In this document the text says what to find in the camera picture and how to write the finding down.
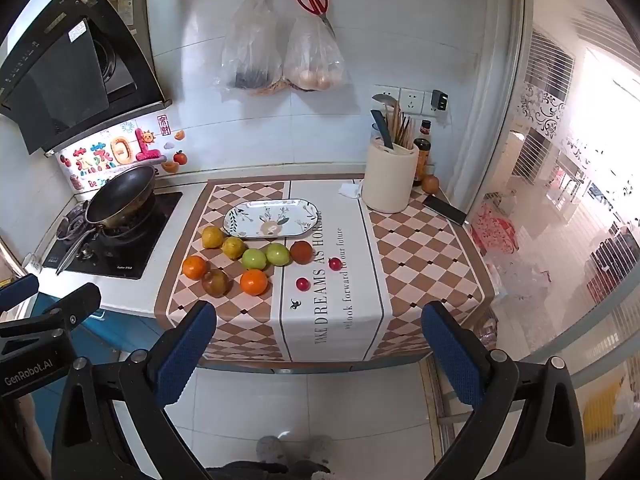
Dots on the patterned glass sliding door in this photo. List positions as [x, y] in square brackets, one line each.
[575, 185]

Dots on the dark red mottled fruit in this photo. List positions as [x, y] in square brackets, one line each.
[216, 282]

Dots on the red seal wall sticker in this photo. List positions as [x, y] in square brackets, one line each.
[164, 123]

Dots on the yellow lemon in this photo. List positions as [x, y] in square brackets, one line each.
[233, 247]
[212, 236]

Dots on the colourful letter wall sticker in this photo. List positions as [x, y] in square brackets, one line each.
[115, 152]

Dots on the black plug charger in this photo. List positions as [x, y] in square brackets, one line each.
[439, 99]

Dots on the checked brown tablecloth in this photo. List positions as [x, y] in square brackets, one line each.
[400, 260]

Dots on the black frying pan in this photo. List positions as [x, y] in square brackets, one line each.
[120, 191]

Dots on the white wall socket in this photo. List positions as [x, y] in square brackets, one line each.
[412, 101]
[427, 110]
[387, 91]

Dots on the black smartphone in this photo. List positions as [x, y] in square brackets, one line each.
[445, 209]

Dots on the floral oval ceramic plate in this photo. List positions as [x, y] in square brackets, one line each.
[274, 219]

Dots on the person's left forearm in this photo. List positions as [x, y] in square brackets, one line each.
[37, 435]

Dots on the bundle of wooden chopsticks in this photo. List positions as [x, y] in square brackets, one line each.
[402, 127]

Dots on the clear crumpled plastic bag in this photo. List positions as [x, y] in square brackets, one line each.
[520, 280]

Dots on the red cherry tomato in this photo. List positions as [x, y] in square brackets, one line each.
[334, 263]
[302, 284]

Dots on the dark blade kitchen utensil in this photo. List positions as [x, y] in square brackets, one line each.
[382, 130]

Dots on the orange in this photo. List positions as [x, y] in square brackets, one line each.
[194, 267]
[253, 281]

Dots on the clear plastic bag dark contents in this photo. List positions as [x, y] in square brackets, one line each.
[250, 55]

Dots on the labelled sauce bottle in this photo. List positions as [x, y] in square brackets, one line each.
[421, 160]

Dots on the black range hood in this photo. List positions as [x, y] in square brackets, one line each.
[60, 85]

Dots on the green apple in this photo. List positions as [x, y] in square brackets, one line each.
[254, 258]
[278, 254]

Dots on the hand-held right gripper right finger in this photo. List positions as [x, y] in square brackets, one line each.
[450, 355]

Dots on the blue cabinet door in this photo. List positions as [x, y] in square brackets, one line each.
[125, 332]

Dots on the steel ladle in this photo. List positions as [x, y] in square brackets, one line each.
[382, 101]

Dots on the white crumpled tissue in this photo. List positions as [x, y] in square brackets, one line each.
[350, 190]

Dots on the grey slipper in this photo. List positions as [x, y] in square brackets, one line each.
[271, 450]
[319, 449]

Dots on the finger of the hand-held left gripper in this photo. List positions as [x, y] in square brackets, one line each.
[17, 291]
[75, 302]

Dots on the black capped sauce bottle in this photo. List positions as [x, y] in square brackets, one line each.
[425, 127]

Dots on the clear plastic bag of eggs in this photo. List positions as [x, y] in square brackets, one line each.
[314, 57]

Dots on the person's dark trousers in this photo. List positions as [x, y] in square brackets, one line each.
[265, 472]

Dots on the reddish brown round fruit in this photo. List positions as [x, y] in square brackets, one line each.
[301, 252]

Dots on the black gas stove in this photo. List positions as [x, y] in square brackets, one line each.
[131, 255]

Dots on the brown onion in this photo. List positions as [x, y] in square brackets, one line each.
[430, 184]

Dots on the orange fruit wall sticker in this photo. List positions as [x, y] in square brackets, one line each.
[170, 167]
[179, 135]
[180, 157]

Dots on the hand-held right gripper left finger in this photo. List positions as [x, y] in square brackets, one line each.
[186, 350]

